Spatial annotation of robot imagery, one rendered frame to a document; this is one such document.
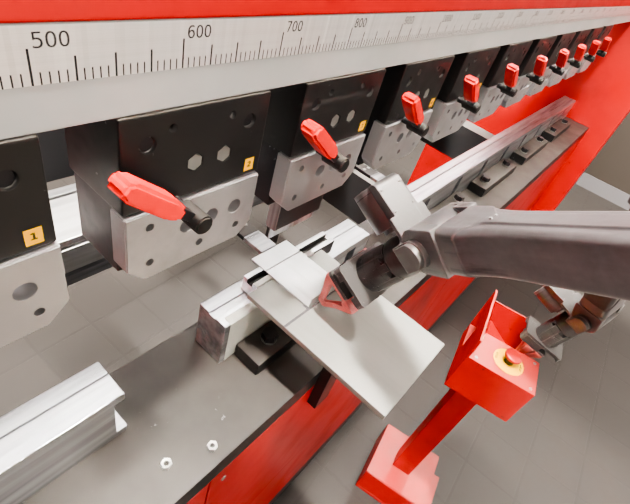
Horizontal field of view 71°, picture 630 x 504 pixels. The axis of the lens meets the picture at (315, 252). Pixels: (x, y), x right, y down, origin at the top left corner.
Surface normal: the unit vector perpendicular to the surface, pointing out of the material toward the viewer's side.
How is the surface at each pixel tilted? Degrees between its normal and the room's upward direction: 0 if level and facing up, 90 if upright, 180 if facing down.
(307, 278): 0
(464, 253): 101
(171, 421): 0
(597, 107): 90
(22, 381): 0
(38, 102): 90
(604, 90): 90
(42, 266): 90
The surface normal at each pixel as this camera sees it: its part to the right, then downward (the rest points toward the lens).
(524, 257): -0.85, 0.44
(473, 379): -0.48, 0.48
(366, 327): 0.25, -0.73
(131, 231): 0.74, 0.57
